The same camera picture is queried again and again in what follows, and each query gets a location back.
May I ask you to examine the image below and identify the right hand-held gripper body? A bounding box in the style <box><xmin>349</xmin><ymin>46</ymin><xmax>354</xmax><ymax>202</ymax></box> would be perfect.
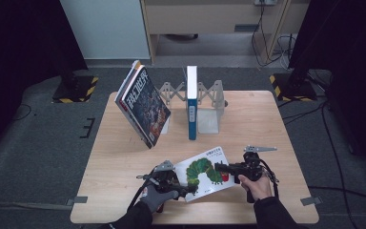
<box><xmin>233</xmin><ymin>145</ymin><xmax>278</xmax><ymax>184</ymax></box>

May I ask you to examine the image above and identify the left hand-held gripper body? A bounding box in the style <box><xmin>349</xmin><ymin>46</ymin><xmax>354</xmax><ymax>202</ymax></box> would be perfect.
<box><xmin>135</xmin><ymin>159</ymin><xmax>186</xmax><ymax>200</ymax></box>

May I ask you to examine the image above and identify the white caterpillar picture book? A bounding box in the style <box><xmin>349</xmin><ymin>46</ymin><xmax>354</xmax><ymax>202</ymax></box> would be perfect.
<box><xmin>173</xmin><ymin>145</ymin><xmax>236</xmax><ymax>203</ymax></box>

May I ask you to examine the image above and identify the grey extendable metal bookend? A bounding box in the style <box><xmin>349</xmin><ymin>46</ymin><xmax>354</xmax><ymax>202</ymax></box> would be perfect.
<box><xmin>157</xmin><ymin>79</ymin><xmax>229</xmax><ymax>135</ymax></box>

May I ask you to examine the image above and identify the blue hardcover book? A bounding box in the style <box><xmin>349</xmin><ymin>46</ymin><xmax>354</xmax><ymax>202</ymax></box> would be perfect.
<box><xmin>185</xmin><ymin>65</ymin><xmax>199</xmax><ymax>141</ymax></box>

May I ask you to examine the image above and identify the dark illustrated magazine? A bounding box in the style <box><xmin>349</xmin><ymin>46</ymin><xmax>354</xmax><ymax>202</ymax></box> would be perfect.
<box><xmin>120</xmin><ymin>65</ymin><xmax>172</xmax><ymax>150</ymax></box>

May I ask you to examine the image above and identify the red portrait magazine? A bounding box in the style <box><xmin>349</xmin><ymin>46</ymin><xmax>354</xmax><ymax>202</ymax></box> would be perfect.
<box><xmin>114</xmin><ymin>59</ymin><xmax>153</xmax><ymax>150</ymax></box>

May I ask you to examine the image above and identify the person's left hand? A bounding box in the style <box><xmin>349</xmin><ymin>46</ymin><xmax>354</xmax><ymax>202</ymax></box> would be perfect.
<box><xmin>139</xmin><ymin>184</ymin><xmax>179</xmax><ymax>214</ymax></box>

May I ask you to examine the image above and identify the person's right hand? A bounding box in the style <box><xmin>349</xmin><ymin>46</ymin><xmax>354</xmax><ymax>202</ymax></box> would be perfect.
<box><xmin>237</xmin><ymin>173</ymin><xmax>274</xmax><ymax>202</ymax></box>

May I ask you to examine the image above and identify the grey tape piece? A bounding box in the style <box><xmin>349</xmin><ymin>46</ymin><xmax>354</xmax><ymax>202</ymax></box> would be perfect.
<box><xmin>65</xmin><ymin>196</ymin><xmax>89</xmax><ymax>207</ymax></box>
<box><xmin>299</xmin><ymin>196</ymin><xmax>322</xmax><ymax>207</ymax></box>

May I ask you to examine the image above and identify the black striped stand base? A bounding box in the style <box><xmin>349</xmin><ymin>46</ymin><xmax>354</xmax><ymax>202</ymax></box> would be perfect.
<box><xmin>269</xmin><ymin>72</ymin><xmax>318</xmax><ymax>103</ymax></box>
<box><xmin>51</xmin><ymin>74</ymin><xmax>100</xmax><ymax>104</ymax></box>

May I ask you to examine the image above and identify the black tape mark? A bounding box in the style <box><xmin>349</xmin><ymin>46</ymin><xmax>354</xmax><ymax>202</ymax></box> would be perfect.
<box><xmin>79</xmin><ymin>117</ymin><xmax>96</xmax><ymax>139</ymax></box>

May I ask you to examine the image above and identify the beige wooden desk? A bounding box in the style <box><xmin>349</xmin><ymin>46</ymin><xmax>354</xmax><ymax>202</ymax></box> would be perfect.
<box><xmin>139</xmin><ymin>0</ymin><xmax>311</xmax><ymax>65</ymax></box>

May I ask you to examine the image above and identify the black curtain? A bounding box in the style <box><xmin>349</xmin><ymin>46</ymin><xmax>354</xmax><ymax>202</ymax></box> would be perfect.
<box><xmin>0</xmin><ymin>0</ymin><xmax>89</xmax><ymax>154</ymax></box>
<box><xmin>288</xmin><ymin>0</ymin><xmax>366</xmax><ymax>173</ymax></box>

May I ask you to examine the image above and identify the white cabinet panel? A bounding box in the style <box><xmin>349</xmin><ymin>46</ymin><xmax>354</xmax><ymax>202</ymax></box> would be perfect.
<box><xmin>59</xmin><ymin>0</ymin><xmax>151</xmax><ymax>60</ymax></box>

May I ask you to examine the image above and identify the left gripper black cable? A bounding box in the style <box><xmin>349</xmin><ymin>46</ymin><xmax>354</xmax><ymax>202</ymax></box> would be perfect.
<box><xmin>127</xmin><ymin>174</ymin><xmax>156</xmax><ymax>212</ymax></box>

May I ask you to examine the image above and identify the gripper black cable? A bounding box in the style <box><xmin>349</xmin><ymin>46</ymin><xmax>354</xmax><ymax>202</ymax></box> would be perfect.
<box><xmin>127</xmin><ymin>174</ymin><xmax>156</xmax><ymax>212</ymax></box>
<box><xmin>258</xmin><ymin>157</ymin><xmax>281</xmax><ymax>199</ymax></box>

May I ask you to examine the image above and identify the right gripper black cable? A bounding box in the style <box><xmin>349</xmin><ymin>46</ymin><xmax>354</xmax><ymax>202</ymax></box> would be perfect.
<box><xmin>258</xmin><ymin>157</ymin><xmax>281</xmax><ymax>199</ymax></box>

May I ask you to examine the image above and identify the long black floor cable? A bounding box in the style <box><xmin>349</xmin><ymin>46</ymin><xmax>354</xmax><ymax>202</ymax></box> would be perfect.
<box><xmin>319</xmin><ymin>103</ymin><xmax>354</xmax><ymax>229</ymax></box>

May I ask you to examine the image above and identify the black hanging power cable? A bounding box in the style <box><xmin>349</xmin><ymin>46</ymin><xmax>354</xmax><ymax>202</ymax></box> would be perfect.
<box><xmin>251</xmin><ymin>3</ymin><xmax>292</xmax><ymax>69</ymax></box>

